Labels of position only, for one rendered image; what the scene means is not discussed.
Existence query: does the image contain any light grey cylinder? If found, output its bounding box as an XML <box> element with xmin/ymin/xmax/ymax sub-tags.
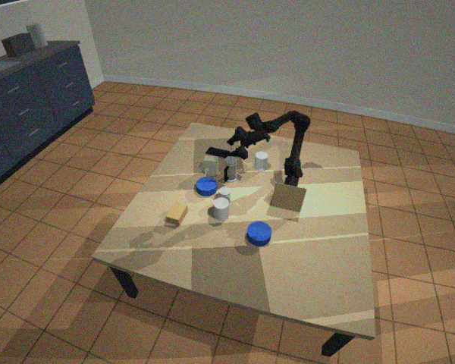
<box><xmin>254</xmin><ymin>152</ymin><xmax>268</xmax><ymax>171</ymax></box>
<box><xmin>213</xmin><ymin>197</ymin><xmax>229</xmax><ymax>221</ymax></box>

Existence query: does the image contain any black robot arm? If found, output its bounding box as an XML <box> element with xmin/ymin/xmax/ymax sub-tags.
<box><xmin>235</xmin><ymin>110</ymin><xmax>310</xmax><ymax>187</ymax></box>

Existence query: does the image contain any blue cylinder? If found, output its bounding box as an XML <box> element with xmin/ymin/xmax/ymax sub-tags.
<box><xmin>196</xmin><ymin>177</ymin><xmax>217</xmax><ymax>196</ymax></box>
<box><xmin>247</xmin><ymin>221</ymin><xmax>271</xmax><ymax>246</ymax></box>

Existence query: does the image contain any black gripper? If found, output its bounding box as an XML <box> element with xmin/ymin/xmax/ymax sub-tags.
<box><xmin>227</xmin><ymin>131</ymin><xmax>257</xmax><ymax>160</ymax></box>

